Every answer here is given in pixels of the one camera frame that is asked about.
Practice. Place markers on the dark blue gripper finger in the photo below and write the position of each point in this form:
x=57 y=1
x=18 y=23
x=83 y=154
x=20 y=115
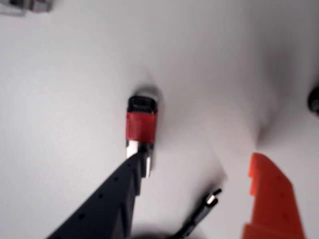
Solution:
x=107 y=204

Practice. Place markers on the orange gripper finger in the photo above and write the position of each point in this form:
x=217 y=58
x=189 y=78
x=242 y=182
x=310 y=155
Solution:
x=271 y=204

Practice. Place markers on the red and black USB stick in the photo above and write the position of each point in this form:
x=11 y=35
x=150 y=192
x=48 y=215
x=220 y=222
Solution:
x=140 y=124

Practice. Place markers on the small grey cylinder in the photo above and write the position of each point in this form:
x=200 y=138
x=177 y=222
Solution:
x=315 y=99

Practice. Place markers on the silver metal wristwatch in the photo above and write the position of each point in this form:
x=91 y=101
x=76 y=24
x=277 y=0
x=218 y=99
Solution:
x=37 y=5

